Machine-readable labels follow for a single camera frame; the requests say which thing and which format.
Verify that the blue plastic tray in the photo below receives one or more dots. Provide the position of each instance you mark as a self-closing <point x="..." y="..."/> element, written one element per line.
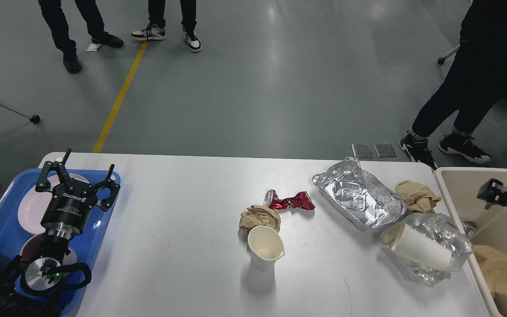
<point x="86" y="245"/>

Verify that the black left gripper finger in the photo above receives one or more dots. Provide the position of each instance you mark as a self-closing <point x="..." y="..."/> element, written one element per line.
<point x="44" y="185"/>
<point x="108" y="185"/>

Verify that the metal floor plate left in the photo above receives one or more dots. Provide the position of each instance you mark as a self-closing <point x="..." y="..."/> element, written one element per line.
<point x="362" y="150"/>

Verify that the beige plastic bin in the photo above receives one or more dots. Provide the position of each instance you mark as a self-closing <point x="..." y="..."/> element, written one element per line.
<point x="459" y="188"/>

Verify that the pink mug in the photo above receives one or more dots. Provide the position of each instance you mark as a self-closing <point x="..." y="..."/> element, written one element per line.
<point x="31" y="247"/>

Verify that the crushed red can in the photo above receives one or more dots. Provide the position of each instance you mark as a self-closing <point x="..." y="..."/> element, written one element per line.
<point x="301" y="200"/>

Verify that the crumpled aluminium foil tray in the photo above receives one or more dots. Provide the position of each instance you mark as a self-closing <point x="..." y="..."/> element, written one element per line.
<point x="358" y="195"/>

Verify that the metal floor plate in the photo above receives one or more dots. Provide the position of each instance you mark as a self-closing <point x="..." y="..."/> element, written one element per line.
<point x="385" y="150"/>
<point x="362" y="150"/>

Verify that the brown paper bag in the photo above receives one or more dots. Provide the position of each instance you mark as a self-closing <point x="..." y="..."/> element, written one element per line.
<point x="493" y="265"/>

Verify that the metal floor plate right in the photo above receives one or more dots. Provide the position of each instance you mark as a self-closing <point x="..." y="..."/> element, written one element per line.
<point x="385" y="150"/>

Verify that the crumpled brown paper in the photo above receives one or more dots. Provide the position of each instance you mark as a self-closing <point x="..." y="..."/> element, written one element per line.
<point x="419" y="198"/>

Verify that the crumpled brown paper ball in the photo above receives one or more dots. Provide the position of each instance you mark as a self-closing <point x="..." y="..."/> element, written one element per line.
<point x="257" y="215"/>

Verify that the clear plastic wrap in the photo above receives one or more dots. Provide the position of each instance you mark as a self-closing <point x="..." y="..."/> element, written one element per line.
<point x="441" y="229"/>

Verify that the person in black trousers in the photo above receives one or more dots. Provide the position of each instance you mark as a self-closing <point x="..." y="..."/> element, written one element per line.
<point x="155" y="29"/>

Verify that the pink plate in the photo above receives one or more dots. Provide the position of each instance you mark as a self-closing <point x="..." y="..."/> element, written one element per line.
<point x="31" y="210"/>

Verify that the person in dark trousers left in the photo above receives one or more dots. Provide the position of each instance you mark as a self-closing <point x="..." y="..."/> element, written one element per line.
<point x="54" y="16"/>

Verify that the person in dark clothes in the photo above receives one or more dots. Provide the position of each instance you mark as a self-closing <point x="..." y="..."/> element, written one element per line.
<point x="476" y="80"/>

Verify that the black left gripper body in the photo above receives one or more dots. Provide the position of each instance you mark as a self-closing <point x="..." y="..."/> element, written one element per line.
<point x="68" y="212"/>

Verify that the white office chair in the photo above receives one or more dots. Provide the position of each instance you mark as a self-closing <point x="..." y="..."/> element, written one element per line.
<point x="441" y="60"/>

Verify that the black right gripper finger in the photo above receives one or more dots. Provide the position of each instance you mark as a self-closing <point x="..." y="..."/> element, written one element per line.
<point x="493" y="192"/>

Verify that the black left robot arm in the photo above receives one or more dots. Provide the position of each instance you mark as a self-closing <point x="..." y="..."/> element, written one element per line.
<point x="33" y="289"/>

